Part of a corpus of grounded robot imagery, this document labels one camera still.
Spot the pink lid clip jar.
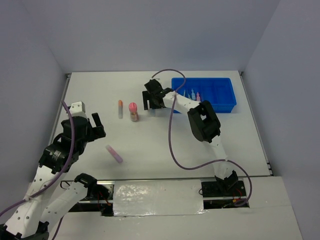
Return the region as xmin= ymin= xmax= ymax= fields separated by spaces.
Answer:
xmin=128 ymin=102 xmax=139 ymax=122

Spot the light blue eraser stick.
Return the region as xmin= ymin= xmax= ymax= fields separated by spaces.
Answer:
xmin=149 ymin=109 xmax=156 ymax=117

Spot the orange capped marker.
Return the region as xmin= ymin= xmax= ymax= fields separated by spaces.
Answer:
xmin=118 ymin=100 xmax=123 ymax=119

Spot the pink purple highlighter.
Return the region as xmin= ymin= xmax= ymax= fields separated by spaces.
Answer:
xmin=105 ymin=145 xmax=123 ymax=164

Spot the pink correction tape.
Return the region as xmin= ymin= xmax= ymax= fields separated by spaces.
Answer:
xmin=196 ymin=92 xmax=201 ymax=102

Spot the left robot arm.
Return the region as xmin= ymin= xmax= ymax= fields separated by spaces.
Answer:
xmin=0 ymin=113 xmax=110 ymax=240

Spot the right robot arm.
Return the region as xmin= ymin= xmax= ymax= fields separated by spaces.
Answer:
xmin=142 ymin=79 xmax=238 ymax=196

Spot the blue plastic compartment tray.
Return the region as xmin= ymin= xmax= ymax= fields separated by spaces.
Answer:
xmin=171 ymin=77 xmax=237 ymax=113

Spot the silver foil tape sheet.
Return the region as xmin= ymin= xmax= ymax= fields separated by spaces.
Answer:
xmin=113 ymin=179 xmax=205 ymax=217

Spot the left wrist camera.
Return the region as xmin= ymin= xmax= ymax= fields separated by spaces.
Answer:
xmin=69 ymin=101 xmax=87 ymax=118

